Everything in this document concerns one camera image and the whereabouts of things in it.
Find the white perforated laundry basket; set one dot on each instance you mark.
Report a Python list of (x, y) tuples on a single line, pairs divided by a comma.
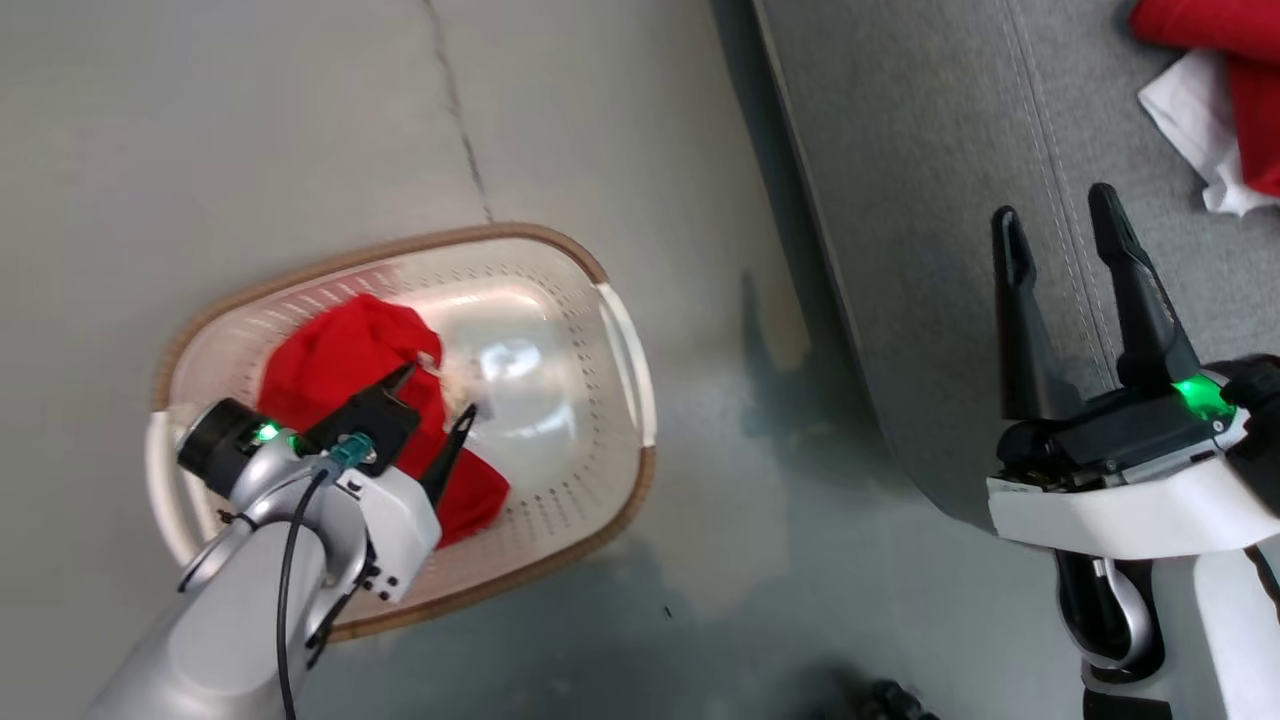
[(560, 440)]

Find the white cloth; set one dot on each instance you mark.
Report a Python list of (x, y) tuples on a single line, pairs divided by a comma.
[(1190, 110)]

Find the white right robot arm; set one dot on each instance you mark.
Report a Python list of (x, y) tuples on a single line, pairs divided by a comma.
[(1230, 630)]

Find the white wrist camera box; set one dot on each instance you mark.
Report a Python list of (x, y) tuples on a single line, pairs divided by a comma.
[(400, 530), (1100, 515)]

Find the grey fabric sofa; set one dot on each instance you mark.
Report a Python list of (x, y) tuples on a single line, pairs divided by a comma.
[(920, 200)]

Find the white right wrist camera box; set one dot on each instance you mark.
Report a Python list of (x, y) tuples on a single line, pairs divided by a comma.
[(1100, 515)]

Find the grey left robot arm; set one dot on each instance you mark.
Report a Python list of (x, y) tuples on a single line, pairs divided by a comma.
[(210, 640)]

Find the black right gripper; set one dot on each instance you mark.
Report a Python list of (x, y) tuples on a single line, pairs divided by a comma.
[(1120, 435)]

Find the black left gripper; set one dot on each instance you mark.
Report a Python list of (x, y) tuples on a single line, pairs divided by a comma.
[(375, 415)]

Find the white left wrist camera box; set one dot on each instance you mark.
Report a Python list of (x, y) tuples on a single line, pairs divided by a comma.
[(400, 530)]

